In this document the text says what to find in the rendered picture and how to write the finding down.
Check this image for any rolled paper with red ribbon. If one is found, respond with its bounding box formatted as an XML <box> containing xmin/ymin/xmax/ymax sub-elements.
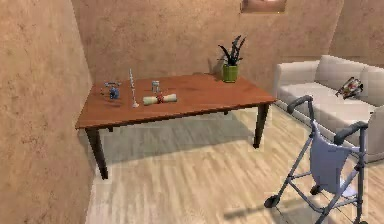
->
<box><xmin>142</xmin><ymin>92</ymin><xmax>178</xmax><ymax>107</ymax></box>

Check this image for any green potted house plant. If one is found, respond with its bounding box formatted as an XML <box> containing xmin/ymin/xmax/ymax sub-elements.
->
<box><xmin>217</xmin><ymin>34</ymin><xmax>247</xmax><ymax>84</ymax></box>

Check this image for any thin white candlestick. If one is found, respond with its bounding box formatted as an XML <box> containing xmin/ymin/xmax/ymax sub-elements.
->
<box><xmin>128</xmin><ymin>68</ymin><xmax>140</xmax><ymax>109</ymax></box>

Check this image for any beige sofa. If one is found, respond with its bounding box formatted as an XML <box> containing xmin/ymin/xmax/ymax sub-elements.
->
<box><xmin>273</xmin><ymin>54</ymin><xmax>384</xmax><ymax>164</ymax></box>

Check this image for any framed wall picture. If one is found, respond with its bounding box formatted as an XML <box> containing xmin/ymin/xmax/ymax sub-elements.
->
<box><xmin>240</xmin><ymin>0</ymin><xmax>288</xmax><ymax>15</ymax></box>

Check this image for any grey walker with wheels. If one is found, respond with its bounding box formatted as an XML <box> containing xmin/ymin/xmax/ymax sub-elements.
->
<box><xmin>263</xmin><ymin>94</ymin><xmax>370</xmax><ymax>224</ymax></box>

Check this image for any blue toy telephone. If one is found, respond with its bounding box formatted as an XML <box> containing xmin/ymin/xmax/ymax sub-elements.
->
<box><xmin>101</xmin><ymin>81</ymin><xmax>122</xmax><ymax>101</ymax></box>

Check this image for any red patterned item on sofa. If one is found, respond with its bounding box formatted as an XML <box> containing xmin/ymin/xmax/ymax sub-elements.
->
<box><xmin>334</xmin><ymin>76</ymin><xmax>365</xmax><ymax>100</ymax></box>

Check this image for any brown wooden table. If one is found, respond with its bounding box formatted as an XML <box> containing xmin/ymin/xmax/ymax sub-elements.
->
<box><xmin>74</xmin><ymin>72</ymin><xmax>278</xmax><ymax>181</ymax></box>

